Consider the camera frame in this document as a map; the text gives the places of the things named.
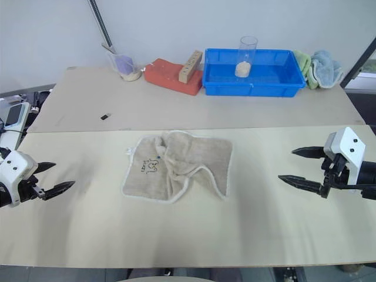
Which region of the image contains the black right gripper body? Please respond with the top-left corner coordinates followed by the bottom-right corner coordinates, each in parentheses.
top-left (320, 153), bottom-right (353, 200)

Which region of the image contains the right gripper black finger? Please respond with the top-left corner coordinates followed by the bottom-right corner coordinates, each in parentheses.
top-left (277, 174), bottom-right (324, 197)
top-left (291, 145), bottom-right (326, 160)

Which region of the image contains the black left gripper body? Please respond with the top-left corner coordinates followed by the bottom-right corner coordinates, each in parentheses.
top-left (17, 173), bottom-right (47, 204)

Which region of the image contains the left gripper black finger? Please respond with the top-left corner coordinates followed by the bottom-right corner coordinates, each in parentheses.
top-left (36, 162), bottom-right (57, 175)
top-left (42, 180), bottom-right (76, 202)

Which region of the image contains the beige towel with white hem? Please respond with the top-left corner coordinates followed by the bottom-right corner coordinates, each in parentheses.
top-left (120, 129), bottom-right (234, 204)

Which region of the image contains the grey device with screen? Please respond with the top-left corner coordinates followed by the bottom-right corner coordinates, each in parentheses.
top-left (5, 102), bottom-right (31, 132)

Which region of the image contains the blue plastic bin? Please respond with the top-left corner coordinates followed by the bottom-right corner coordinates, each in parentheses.
top-left (203, 48), bottom-right (307, 98)

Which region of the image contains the light blue cloth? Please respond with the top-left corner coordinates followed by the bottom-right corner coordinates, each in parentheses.
top-left (309, 50), bottom-right (345, 89)

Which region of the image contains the green cloth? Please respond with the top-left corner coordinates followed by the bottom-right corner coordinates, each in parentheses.
top-left (293, 49), bottom-right (320, 90)

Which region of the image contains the clear cup with grains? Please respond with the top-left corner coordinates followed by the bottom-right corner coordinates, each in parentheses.
top-left (234, 35), bottom-right (259, 79)

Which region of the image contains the clear beaker with grains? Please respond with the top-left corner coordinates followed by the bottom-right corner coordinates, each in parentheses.
top-left (106, 51), bottom-right (143, 82)

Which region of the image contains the purple scoop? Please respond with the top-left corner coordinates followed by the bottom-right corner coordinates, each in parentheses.
top-left (114, 55), bottom-right (135, 75)

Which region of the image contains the wooden block with holes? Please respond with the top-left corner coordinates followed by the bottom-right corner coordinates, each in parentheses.
top-left (178, 50), bottom-right (204, 84)

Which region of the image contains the red folded cloth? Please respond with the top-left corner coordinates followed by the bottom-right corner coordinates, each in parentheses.
top-left (143, 58), bottom-right (204, 97)

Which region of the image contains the black slotted metal pole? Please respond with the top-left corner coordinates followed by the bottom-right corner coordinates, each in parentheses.
top-left (88, 0), bottom-right (115, 49)

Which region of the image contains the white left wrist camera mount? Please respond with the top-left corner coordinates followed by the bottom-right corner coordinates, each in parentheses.
top-left (0, 150), bottom-right (39, 208)

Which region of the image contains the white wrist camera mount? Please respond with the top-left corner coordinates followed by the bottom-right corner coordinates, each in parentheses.
top-left (323, 126), bottom-right (367, 195)
top-left (0, 150), bottom-right (39, 208)

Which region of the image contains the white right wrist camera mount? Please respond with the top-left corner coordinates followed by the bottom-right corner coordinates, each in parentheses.
top-left (323, 126), bottom-right (367, 195)

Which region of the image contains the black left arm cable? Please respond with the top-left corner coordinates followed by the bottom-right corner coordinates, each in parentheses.
top-left (0, 117), bottom-right (26, 153)

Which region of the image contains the black slanted frame bar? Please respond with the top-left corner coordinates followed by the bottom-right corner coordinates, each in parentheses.
top-left (340, 37), bottom-right (376, 89)

